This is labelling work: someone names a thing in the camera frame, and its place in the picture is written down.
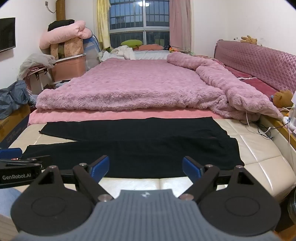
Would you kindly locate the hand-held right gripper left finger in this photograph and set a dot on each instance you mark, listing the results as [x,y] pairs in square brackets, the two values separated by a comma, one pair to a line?
[100,166]

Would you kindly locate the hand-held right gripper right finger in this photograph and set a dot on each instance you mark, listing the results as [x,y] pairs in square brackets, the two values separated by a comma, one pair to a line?
[190,168]

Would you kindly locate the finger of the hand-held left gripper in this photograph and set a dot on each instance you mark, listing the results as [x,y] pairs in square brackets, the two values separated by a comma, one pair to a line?
[41,160]
[10,153]

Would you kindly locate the black pants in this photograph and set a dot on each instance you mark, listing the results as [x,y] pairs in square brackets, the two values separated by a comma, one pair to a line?
[138,148]

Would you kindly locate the person's blue jeans leg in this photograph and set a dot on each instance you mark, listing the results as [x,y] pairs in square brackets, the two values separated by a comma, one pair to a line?
[9,200]

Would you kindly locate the brown cardboard box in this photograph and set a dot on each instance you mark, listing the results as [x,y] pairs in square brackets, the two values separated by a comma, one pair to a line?
[11,125]

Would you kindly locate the pink bed sheet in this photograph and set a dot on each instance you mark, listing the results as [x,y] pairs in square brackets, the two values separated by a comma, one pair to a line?
[92,115]

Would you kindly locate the grey blue jacket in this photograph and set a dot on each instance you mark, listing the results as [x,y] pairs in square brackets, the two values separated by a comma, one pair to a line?
[13,97]

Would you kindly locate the pink fluffy blanket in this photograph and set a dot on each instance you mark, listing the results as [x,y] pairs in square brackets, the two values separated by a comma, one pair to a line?
[138,85]

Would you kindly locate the orange plastic storage box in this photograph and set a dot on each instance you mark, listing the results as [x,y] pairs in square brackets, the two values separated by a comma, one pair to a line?
[69,69]

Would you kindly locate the wooden nightstand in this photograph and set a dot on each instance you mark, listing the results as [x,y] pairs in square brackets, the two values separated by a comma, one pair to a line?
[277,123]

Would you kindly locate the dark red bed sheet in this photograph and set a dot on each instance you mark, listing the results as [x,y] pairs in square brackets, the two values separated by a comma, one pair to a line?
[254,84]

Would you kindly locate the white bottle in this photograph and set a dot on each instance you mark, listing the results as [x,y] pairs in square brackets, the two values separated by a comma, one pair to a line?
[293,115]

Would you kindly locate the white crumpled blanket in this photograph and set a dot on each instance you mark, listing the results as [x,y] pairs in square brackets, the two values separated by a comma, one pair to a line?
[118,52]

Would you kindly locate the brown teddy bear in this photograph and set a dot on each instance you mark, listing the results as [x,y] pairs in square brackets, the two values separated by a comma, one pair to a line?
[283,98]

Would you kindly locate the floral folded bedding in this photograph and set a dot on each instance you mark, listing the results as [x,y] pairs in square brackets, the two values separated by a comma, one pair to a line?
[71,47]

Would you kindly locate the light grey bed sheet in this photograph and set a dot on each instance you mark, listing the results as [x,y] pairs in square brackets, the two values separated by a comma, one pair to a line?
[150,55]

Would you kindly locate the colourful small toy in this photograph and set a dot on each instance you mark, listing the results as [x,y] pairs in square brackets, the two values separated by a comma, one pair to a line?
[171,48]

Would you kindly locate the mauve quilted pillow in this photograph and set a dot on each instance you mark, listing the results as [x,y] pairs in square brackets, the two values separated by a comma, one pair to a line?
[254,60]

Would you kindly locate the orange pillow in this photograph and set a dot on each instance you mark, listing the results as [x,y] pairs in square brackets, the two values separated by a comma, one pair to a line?
[150,47]

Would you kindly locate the green pillow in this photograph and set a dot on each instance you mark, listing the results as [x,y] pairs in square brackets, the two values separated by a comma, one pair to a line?
[131,43]

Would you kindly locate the pink folded duvet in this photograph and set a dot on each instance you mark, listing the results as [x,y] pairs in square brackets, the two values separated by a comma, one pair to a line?
[69,33]

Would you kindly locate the black folded cloth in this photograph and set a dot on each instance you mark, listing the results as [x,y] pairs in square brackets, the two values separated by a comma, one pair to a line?
[60,25]

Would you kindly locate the yellow rabbit plush toy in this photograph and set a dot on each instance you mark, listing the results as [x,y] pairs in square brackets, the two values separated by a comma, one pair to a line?
[248,40]

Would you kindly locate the yellow curtain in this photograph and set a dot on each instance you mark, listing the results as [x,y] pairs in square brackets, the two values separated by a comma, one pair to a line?
[103,23]

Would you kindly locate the pink curtain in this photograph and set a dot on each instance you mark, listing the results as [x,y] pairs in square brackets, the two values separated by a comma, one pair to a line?
[180,23]

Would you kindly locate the rolled brown mat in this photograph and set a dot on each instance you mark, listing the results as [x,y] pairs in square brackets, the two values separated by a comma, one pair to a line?
[61,10]

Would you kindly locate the barred window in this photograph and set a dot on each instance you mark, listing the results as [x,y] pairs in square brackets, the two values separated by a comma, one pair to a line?
[138,18]

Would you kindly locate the black wall television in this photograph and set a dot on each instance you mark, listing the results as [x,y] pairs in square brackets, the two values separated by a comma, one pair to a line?
[7,34]

